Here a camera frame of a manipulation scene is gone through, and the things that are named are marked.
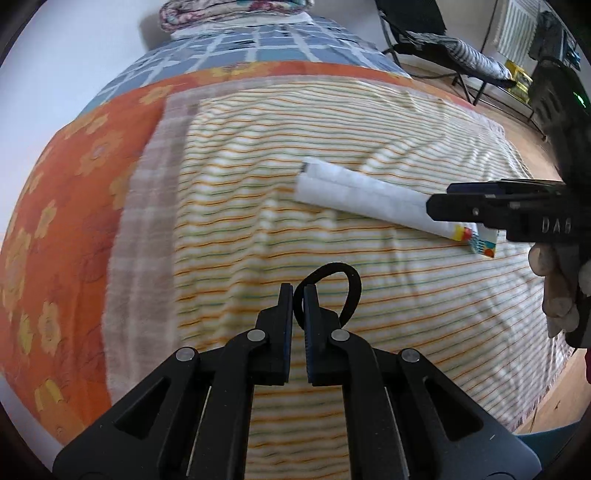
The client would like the folded floral quilt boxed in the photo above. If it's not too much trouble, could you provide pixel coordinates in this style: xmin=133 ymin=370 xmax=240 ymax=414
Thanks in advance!
xmin=159 ymin=0 xmax=315 ymax=33

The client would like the yellow green box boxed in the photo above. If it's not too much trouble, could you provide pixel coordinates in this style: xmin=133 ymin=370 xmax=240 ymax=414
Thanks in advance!
xmin=505 ymin=59 xmax=534 ymax=99

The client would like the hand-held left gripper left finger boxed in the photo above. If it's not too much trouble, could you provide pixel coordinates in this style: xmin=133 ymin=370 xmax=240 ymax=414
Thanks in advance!
xmin=52 ymin=283 xmax=295 ymax=480

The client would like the striped cream blanket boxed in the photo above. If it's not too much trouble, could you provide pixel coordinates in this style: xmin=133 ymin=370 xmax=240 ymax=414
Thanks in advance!
xmin=173 ymin=76 xmax=578 ymax=480

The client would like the fringed plaid blanket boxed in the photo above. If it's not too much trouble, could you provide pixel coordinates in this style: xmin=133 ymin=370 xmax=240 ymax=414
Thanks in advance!
xmin=104 ymin=74 xmax=578 ymax=432

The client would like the person's right hand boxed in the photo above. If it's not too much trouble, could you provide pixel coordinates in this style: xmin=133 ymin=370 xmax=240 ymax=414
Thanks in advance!
xmin=529 ymin=241 xmax=581 ymax=339

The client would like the black hair tie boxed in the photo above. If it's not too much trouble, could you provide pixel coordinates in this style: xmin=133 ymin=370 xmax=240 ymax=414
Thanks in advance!
xmin=293 ymin=261 xmax=363 ymax=331

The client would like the striped grey cushion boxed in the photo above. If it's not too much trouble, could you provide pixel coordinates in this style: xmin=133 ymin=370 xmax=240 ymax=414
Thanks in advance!
xmin=434 ymin=34 xmax=514 ymax=85

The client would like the black folding chair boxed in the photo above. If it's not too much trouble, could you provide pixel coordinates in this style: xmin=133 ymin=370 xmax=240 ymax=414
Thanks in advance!
xmin=376 ymin=0 xmax=532 ymax=121

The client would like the white radiator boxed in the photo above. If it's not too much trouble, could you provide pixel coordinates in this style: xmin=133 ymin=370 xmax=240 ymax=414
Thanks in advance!
xmin=493 ymin=0 xmax=546 ymax=68

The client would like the dark bag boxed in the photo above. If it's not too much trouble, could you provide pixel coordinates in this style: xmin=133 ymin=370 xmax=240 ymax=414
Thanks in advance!
xmin=530 ymin=8 xmax=583 ymax=63

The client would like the long white tube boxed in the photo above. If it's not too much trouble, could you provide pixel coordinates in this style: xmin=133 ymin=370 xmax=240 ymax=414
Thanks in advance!
xmin=295 ymin=157 xmax=499 ymax=257

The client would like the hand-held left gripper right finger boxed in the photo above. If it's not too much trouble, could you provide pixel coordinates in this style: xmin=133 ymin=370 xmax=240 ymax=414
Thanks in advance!
xmin=304 ymin=284 xmax=544 ymax=480

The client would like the blue patchwork bed sheet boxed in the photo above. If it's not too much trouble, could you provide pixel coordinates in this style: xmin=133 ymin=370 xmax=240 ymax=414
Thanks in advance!
xmin=85 ymin=16 xmax=411 ymax=108

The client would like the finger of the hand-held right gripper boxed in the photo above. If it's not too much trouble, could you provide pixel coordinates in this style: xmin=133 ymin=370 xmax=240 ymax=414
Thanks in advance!
xmin=448 ymin=179 xmax=567 ymax=198
xmin=426 ymin=193 xmax=556 ymax=230

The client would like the orange floral bed sheet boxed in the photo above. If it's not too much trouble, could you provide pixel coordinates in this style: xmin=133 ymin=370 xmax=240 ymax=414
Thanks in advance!
xmin=0 ymin=60 xmax=504 ymax=446

